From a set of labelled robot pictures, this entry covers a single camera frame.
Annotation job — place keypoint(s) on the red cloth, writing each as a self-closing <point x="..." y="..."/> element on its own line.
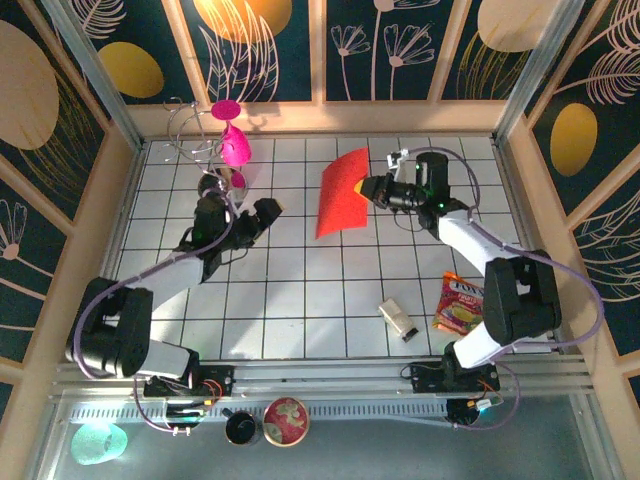
<point x="342" y="195"/>

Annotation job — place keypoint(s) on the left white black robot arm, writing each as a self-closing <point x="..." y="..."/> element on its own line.
<point x="170" y="360"/>

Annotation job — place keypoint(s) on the pink wine glass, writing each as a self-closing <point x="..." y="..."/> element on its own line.
<point x="235" y="147"/>

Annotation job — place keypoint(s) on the small beige box device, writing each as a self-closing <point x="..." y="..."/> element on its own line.
<point x="395" y="315"/>

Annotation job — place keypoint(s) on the colourful fruit candy bag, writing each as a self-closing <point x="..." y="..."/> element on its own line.
<point x="457" y="310"/>

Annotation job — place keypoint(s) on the small electronics module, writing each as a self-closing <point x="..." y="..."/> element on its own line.
<point x="462" y="412"/>
<point x="187" y="413"/>

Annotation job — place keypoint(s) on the red round patterned tin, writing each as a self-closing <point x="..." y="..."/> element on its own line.
<point x="286" y="421"/>

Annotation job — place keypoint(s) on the black mug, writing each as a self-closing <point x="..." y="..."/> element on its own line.
<point x="242" y="429"/>

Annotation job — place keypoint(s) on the teal plastic cup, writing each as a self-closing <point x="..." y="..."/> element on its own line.
<point x="97" y="444"/>

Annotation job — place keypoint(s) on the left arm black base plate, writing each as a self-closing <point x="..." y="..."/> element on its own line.
<point x="220" y="375"/>

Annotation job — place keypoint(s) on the aluminium mounting rail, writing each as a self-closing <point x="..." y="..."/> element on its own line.
<point x="320" y="375"/>

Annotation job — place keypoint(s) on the aluminium frame post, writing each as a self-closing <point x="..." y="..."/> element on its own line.
<point x="95" y="75"/>
<point x="534" y="75"/>

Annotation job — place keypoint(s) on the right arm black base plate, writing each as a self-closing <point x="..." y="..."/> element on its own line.
<point x="425" y="377"/>

